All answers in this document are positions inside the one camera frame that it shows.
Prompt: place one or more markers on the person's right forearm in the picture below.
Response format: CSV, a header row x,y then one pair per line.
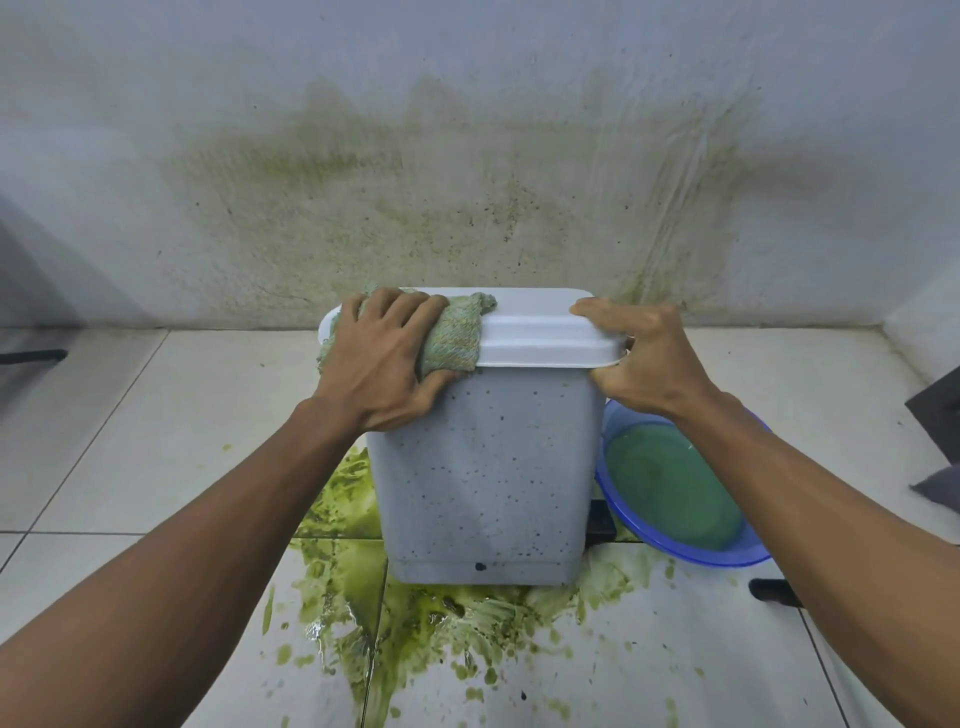
x,y
840,540

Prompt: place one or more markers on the person's right hand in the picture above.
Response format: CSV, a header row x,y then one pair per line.
x,y
645,360

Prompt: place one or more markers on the black framed glass door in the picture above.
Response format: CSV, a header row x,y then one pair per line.
x,y
937,420

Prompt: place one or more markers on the person's left hand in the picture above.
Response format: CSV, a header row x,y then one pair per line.
x,y
375,367

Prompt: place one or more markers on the person's left forearm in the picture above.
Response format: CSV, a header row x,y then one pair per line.
x,y
165,577

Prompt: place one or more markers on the blue plastic basin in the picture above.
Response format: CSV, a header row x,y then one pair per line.
x,y
667,487

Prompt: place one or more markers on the green stained cleaning cloth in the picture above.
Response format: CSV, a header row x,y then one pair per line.
x,y
454,337

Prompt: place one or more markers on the grey pedal bin white lid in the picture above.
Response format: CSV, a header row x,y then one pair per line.
x,y
487,465

